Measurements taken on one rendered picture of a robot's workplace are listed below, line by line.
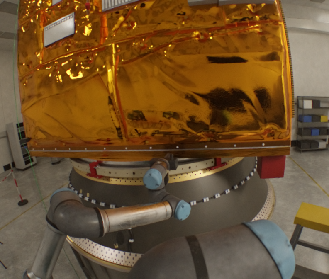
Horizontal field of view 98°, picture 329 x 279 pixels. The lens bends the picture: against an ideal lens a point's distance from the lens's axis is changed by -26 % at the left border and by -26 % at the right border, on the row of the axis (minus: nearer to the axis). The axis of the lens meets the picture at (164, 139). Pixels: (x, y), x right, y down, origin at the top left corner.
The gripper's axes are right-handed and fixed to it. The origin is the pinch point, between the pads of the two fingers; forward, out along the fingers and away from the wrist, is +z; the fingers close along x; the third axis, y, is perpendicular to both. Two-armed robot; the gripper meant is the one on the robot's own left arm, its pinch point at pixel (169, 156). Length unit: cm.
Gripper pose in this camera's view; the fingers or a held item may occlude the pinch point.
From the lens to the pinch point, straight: 105.3
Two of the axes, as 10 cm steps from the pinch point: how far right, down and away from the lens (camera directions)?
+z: 2.6, -2.4, 9.4
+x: -9.6, 0.3, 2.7
